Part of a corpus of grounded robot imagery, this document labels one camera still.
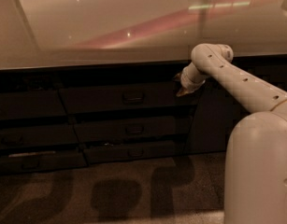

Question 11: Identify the dark drawer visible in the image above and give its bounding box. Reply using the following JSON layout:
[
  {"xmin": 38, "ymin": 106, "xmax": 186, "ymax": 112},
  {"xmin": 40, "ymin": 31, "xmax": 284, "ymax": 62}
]
[
  {"xmin": 0, "ymin": 124, "xmax": 78, "ymax": 149},
  {"xmin": 74, "ymin": 116, "xmax": 192, "ymax": 143},
  {"xmin": 0, "ymin": 150, "xmax": 87, "ymax": 175},
  {"xmin": 0, "ymin": 91, "xmax": 65, "ymax": 120},
  {"xmin": 84, "ymin": 140, "xmax": 184, "ymax": 164},
  {"xmin": 59, "ymin": 82, "xmax": 199, "ymax": 114}
]

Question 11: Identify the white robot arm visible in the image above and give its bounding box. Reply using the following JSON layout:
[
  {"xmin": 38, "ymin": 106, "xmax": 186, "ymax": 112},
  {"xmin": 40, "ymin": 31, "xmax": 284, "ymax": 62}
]
[{"xmin": 176, "ymin": 44, "xmax": 287, "ymax": 224}]

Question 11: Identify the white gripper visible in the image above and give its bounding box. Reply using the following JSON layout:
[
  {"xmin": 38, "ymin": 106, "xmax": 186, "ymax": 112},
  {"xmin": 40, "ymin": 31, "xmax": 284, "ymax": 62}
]
[{"xmin": 173, "ymin": 63, "xmax": 208, "ymax": 97}]

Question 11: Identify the dark cabinet door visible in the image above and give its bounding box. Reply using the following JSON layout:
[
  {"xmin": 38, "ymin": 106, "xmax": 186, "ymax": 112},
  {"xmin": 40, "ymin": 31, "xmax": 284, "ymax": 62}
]
[{"xmin": 185, "ymin": 64, "xmax": 287, "ymax": 154}]

